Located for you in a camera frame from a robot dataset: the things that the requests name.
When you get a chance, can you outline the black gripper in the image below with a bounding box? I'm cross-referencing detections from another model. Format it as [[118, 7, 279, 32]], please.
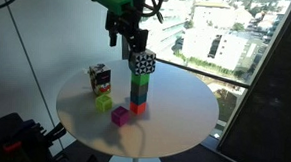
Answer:
[[103, 0, 152, 56]]

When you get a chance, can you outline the fabric owl block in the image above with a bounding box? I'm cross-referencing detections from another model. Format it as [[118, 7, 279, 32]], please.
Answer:
[[128, 47, 157, 77]]

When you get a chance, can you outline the grey toy block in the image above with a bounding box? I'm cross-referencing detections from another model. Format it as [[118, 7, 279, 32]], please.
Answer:
[[130, 81, 149, 97]]

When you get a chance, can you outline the blue toy block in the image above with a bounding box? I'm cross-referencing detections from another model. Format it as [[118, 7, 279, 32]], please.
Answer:
[[129, 92, 149, 107]]

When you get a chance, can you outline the lime yellow toy block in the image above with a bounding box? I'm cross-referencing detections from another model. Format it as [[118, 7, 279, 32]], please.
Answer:
[[94, 93, 114, 113]]

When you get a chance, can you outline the orange toy block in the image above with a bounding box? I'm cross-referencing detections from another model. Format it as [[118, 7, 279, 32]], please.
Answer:
[[129, 100, 147, 116]]

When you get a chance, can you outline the magenta toy block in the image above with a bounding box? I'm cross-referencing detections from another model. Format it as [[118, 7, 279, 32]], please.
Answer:
[[110, 105, 131, 128]]

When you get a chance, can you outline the small juice carton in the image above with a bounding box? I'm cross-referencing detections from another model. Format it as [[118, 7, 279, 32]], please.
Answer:
[[82, 63, 113, 98]]

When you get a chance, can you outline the dark window railing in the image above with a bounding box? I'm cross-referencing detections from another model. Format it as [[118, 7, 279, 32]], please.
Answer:
[[153, 57, 255, 91]]

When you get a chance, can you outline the white building outside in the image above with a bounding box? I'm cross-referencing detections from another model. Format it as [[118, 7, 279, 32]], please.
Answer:
[[180, 25, 267, 74]]

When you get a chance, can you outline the black equipment pile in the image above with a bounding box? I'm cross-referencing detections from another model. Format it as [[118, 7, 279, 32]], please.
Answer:
[[0, 111, 102, 162]]

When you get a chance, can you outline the black side panel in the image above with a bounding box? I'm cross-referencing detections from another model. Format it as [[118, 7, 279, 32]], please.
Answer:
[[215, 0, 291, 162]]

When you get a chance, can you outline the grey window frame post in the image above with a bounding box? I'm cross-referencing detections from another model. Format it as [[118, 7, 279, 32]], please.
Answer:
[[121, 35, 132, 61]]

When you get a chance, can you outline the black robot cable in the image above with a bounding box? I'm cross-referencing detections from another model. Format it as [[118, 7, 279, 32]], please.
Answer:
[[140, 0, 167, 25]]

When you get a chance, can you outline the red handle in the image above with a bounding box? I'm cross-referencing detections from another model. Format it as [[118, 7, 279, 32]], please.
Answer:
[[3, 140, 23, 155]]

